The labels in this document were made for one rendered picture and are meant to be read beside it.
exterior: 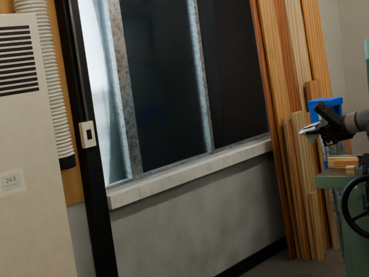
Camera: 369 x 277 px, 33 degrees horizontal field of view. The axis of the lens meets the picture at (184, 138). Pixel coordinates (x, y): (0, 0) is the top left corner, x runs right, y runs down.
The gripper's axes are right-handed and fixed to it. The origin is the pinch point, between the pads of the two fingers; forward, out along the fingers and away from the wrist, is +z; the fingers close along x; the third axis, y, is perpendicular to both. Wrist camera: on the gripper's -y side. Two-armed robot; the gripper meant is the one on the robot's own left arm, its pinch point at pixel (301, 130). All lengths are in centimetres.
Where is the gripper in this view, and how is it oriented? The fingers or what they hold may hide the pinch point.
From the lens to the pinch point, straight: 241.3
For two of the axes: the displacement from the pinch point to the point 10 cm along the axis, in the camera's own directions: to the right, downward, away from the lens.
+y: 5.0, 8.3, 2.4
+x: 5.4, -5.1, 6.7
